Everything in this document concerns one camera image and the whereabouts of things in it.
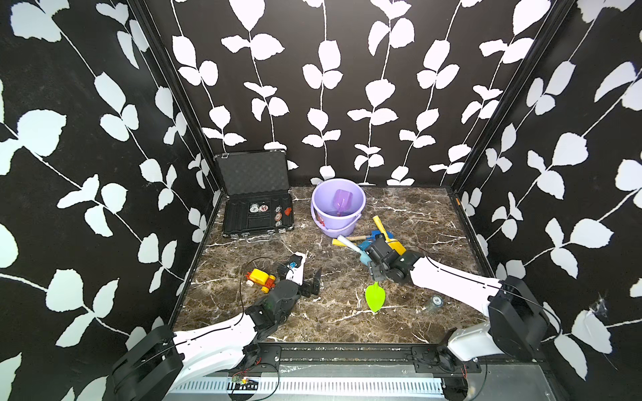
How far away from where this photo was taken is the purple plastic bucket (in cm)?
92

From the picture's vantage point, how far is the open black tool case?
3.39 ft

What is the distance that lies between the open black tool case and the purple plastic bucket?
0.17 m
